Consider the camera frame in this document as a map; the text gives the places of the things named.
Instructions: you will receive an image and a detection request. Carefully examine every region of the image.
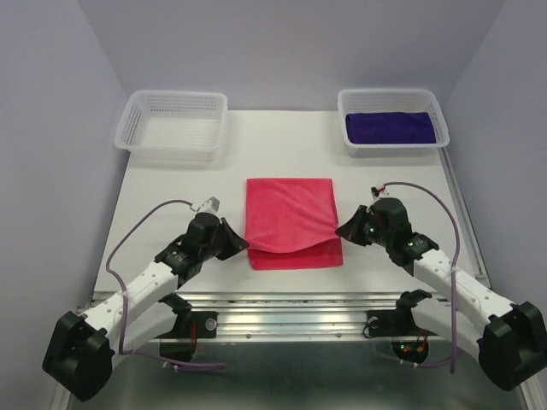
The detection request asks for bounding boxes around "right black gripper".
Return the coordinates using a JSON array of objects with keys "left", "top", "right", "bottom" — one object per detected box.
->
[{"left": 333, "top": 204, "right": 391, "bottom": 248}]

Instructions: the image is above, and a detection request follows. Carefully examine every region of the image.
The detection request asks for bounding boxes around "pink towel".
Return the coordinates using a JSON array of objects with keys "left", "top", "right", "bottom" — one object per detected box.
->
[{"left": 244, "top": 178, "right": 344, "bottom": 271}]

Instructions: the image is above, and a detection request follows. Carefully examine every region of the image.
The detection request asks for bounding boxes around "purple towel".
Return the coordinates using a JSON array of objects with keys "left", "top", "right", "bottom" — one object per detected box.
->
[{"left": 345, "top": 112, "right": 436, "bottom": 144}]

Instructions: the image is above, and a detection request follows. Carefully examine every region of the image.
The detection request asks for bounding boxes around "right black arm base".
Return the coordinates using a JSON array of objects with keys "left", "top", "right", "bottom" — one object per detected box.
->
[{"left": 362, "top": 310, "right": 429, "bottom": 366}]

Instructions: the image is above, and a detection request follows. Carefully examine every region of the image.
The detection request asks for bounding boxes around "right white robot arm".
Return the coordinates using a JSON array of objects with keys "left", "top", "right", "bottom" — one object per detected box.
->
[{"left": 336, "top": 197, "right": 546, "bottom": 391}]

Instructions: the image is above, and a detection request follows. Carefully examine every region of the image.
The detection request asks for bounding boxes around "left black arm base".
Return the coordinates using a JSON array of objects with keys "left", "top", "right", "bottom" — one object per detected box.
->
[{"left": 159, "top": 311, "right": 218, "bottom": 362}]

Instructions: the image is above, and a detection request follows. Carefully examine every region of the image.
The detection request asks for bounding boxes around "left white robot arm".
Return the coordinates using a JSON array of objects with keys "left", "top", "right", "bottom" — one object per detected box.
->
[{"left": 42, "top": 213, "right": 249, "bottom": 401}]

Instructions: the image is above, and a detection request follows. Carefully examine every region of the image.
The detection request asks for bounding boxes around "left white plastic basket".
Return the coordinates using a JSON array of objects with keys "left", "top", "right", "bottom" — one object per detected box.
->
[{"left": 114, "top": 90, "right": 228, "bottom": 161}]

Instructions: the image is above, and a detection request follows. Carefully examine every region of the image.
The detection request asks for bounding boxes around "white plastic basket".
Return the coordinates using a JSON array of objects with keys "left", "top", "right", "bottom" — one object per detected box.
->
[
  {"left": 338, "top": 88, "right": 450, "bottom": 158},
  {"left": 114, "top": 90, "right": 228, "bottom": 161}
]

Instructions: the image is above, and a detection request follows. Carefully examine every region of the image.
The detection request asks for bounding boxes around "right white plastic basket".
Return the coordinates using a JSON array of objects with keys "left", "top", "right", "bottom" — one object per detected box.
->
[{"left": 338, "top": 88, "right": 450, "bottom": 158}]

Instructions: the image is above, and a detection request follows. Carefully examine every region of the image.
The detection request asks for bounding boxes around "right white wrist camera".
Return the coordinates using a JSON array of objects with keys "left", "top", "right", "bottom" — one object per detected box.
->
[{"left": 371, "top": 184, "right": 390, "bottom": 202}]

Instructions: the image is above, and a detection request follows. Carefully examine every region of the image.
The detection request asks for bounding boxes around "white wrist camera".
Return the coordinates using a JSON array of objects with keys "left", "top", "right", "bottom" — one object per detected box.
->
[
  {"left": 371, "top": 184, "right": 390, "bottom": 202},
  {"left": 190, "top": 196, "right": 221, "bottom": 214}
]

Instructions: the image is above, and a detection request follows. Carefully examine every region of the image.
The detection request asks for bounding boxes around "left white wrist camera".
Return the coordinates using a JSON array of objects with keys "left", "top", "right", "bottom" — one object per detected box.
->
[{"left": 190, "top": 196, "right": 221, "bottom": 214}]

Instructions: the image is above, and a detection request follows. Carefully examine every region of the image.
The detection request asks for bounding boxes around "aluminium mounting rail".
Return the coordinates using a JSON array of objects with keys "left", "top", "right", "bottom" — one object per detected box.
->
[{"left": 70, "top": 290, "right": 527, "bottom": 343}]

